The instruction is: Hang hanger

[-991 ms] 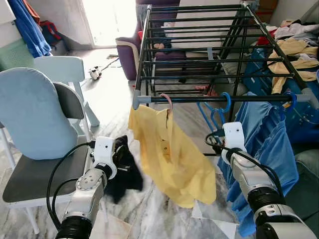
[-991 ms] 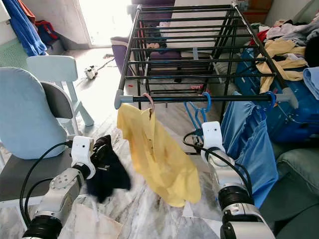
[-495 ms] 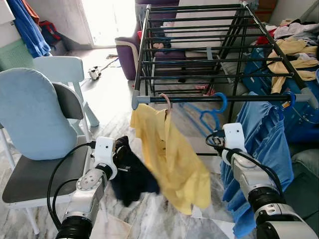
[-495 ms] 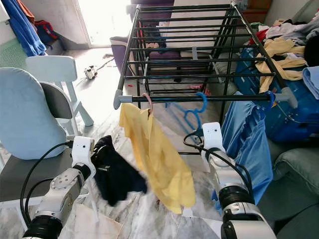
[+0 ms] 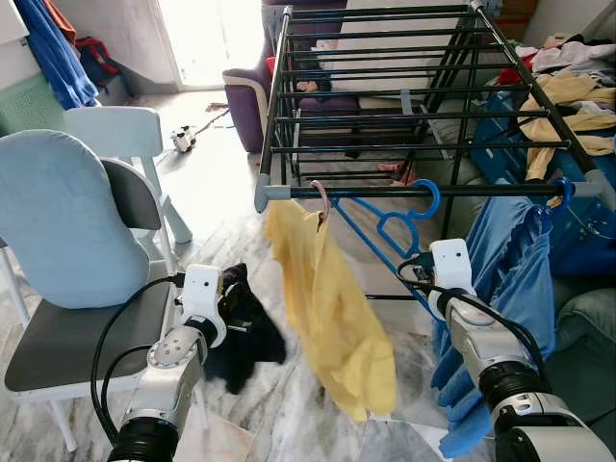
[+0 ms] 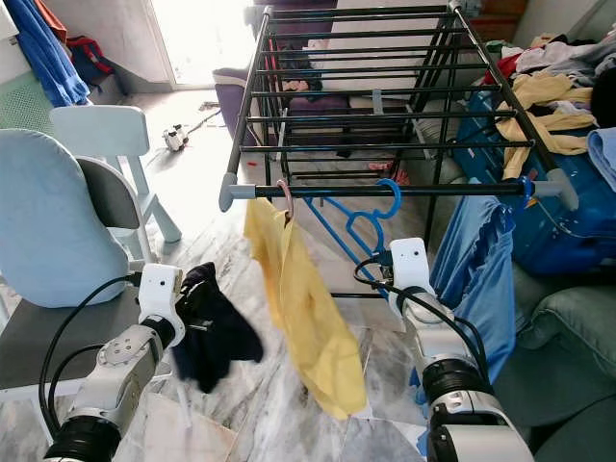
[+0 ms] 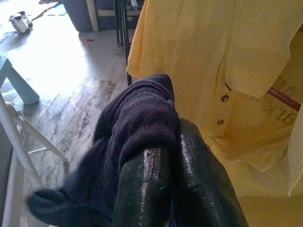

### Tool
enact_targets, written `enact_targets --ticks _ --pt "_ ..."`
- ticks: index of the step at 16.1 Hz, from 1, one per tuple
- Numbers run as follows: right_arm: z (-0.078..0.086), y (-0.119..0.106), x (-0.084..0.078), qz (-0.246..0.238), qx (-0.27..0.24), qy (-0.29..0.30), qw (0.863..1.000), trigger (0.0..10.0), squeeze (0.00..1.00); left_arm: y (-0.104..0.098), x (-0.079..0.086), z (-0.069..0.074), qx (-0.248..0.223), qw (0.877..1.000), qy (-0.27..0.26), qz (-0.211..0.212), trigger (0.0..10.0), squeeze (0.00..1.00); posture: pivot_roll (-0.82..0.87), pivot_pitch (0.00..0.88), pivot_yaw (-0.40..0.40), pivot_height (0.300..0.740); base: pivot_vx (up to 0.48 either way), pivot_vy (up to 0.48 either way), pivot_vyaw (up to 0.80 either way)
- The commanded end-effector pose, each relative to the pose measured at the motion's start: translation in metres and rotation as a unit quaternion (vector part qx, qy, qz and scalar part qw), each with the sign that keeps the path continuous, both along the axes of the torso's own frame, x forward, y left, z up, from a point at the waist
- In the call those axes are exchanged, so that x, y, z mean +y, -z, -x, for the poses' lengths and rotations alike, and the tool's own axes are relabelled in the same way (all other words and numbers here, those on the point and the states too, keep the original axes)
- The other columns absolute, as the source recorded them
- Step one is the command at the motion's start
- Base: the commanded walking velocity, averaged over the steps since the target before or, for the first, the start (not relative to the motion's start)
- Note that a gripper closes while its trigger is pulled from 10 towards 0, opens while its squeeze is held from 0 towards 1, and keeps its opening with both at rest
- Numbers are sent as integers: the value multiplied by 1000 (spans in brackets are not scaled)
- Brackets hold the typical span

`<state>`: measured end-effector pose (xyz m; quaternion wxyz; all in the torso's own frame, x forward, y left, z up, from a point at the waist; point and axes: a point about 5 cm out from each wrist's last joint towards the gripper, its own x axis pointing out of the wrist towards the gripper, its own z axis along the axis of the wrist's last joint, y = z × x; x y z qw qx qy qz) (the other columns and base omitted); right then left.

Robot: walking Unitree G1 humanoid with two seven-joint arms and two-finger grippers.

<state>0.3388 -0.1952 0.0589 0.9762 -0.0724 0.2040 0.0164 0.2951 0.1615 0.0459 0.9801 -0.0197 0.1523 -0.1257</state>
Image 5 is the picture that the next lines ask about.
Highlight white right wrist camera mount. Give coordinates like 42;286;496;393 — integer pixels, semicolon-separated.
428;239;475;319

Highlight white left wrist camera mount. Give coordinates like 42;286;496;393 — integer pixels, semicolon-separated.
178;265;227;347

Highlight white and grey clothes pile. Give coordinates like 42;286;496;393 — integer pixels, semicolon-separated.
515;38;616;88

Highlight yellow printed t-shirt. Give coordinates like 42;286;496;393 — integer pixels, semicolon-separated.
264;197;398;423

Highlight blue storage box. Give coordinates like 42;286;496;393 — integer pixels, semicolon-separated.
472;91;616;280

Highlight blue towel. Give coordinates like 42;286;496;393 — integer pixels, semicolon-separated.
14;0;100;110

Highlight blue plastic hanger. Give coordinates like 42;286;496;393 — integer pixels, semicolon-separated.
332;178;442;314
549;176;577;208

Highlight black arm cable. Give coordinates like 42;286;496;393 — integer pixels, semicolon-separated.
90;272;186;444
397;252;550;386

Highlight blue shirt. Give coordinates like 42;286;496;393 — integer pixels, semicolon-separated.
430;197;557;459

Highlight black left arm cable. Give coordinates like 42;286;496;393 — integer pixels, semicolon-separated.
90;272;186;444

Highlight white toy robot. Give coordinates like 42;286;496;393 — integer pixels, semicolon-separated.
171;125;196;153

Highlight yellow crumpled clothes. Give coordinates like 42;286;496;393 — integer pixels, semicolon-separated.
520;72;616;182

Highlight black drying rack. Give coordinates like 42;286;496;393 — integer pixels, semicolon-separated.
253;0;616;299

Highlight purple armchair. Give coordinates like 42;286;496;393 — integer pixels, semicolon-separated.
223;0;386;160

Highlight grey folding chair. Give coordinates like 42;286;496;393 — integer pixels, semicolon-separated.
0;154;208;453

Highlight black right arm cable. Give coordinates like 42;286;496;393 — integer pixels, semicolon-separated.
397;252;550;386

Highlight mint green lattice crate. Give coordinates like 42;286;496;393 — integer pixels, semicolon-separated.
0;72;68;136

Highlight light blue children's chair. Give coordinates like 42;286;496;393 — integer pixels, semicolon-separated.
63;106;193;246

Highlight white folded mattress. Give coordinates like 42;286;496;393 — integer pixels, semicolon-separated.
318;0;482;97

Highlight light blue cushion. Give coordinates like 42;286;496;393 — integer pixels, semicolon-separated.
0;130;131;309

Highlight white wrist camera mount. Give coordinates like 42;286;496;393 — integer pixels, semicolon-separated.
428;239;475;319
178;265;227;347

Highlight red and navy bag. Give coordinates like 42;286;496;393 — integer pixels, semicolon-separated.
75;37;121;88

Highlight pink hanger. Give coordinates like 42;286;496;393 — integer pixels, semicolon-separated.
310;179;331;227

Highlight pink slipper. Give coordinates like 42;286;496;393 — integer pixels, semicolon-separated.
378;162;417;184

